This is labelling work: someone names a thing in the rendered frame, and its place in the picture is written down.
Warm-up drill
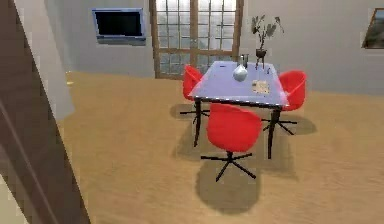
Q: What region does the red swivel chair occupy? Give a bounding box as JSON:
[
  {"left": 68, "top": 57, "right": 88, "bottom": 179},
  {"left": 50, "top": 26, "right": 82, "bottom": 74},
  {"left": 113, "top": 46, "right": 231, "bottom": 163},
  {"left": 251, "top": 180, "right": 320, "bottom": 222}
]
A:
[
  {"left": 261, "top": 69, "right": 308, "bottom": 136},
  {"left": 200, "top": 102, "right": 263, "bottom": 183},
  {"left": 179, "top": 64, "right": 211, "bottom": 125}
]

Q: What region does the pale blue dining table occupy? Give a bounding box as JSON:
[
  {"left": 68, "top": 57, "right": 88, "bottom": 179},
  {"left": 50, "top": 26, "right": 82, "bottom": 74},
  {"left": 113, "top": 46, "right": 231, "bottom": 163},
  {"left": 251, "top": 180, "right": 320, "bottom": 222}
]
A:
[{"left": 188, "top": 60, "right": 290, "bottom": 160}]

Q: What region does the white round vase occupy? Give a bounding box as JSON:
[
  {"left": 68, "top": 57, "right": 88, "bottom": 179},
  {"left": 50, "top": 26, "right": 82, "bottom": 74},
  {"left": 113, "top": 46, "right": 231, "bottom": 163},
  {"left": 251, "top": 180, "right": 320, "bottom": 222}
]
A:
[{"left": 232, "top": 55, "right": 249, "bottom": 83}]

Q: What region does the tan paper sheet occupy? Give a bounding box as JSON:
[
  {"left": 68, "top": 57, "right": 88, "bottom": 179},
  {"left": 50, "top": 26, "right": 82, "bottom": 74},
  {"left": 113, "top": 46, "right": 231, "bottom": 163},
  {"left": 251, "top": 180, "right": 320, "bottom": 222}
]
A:
[{"left": 251, "top": 79, "right": 271, "bottom": 95}]

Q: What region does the wooden framed window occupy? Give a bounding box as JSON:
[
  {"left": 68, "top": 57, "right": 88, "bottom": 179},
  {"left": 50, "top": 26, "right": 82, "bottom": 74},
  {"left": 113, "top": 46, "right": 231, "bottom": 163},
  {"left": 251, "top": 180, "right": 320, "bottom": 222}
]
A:
[{"left": 148, "top": 0, "right": 245, "bottom": 80}]

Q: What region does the potted house plant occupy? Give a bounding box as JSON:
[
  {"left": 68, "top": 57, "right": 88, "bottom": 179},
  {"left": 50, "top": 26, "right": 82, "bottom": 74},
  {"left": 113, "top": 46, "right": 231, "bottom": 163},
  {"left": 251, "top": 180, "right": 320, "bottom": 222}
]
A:
[{"left": 251, "top": 14, "right": 285, "bottom": 71}]

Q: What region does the brown room door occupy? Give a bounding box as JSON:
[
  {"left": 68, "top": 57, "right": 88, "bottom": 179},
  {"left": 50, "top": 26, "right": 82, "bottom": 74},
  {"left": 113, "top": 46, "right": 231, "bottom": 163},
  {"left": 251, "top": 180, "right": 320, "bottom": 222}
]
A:
[{"left": 0, "top": 0, "right": 92, "bottom": 224}]

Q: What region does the wall-mounted television set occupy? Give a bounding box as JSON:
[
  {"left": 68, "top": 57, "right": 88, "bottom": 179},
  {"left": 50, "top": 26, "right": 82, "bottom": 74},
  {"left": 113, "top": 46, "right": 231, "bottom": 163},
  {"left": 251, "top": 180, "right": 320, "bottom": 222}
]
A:
[{"left": 91, "top": 7, "right": 147, "bottom": 47}]

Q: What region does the framed wall picture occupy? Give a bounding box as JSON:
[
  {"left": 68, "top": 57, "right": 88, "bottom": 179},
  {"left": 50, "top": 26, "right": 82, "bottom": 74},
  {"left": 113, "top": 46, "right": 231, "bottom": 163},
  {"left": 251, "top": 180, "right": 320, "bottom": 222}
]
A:
[{"left": 361, "top": 7, "right": 384, "bottom": 50}]

